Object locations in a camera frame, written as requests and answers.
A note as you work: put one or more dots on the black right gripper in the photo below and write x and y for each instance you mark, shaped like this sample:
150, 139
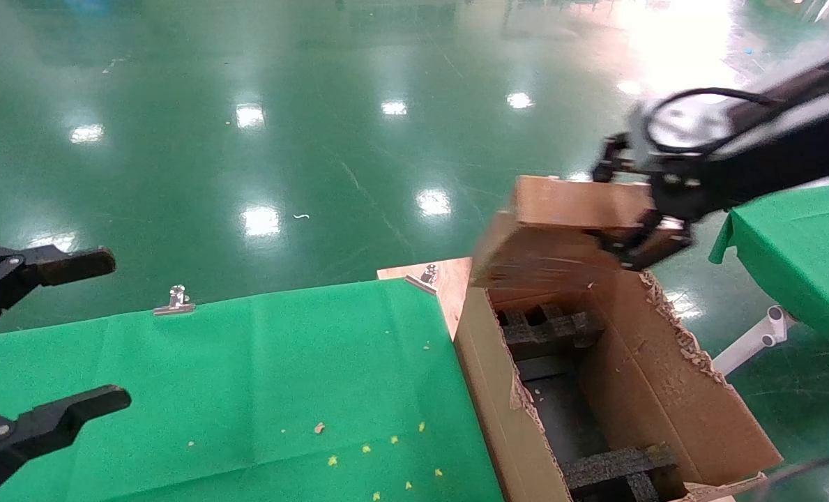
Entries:
756, 171

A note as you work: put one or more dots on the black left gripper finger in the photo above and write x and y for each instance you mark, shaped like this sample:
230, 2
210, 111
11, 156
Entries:
72, 265
58, 418

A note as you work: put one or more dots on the small brown cardboard box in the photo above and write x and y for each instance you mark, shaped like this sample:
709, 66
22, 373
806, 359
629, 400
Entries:
560, 237

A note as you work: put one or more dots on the large open cardboard carton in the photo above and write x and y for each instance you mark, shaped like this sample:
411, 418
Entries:
665, 390

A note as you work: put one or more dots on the silver binder clip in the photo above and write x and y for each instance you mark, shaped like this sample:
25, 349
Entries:
175, 304
424, 279

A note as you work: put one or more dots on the black foam insert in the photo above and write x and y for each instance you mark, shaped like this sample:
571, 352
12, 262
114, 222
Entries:
609, 468
553, 331

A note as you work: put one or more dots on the green cloth side table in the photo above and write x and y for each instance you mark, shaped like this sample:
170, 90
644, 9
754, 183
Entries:
804, 258

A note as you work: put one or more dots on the white metal table leg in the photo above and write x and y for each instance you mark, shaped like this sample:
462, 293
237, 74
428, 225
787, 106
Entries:
749, 345

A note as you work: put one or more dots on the large green table cloth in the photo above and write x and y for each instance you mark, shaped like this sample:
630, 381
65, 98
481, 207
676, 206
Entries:
247, 383

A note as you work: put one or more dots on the plywood table board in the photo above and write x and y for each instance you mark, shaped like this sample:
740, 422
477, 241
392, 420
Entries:
450, 300

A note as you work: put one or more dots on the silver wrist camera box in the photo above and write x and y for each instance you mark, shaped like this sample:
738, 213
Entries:
686, 122

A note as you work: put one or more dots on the silver camera mount bracket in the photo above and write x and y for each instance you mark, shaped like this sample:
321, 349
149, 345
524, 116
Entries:
804, 104

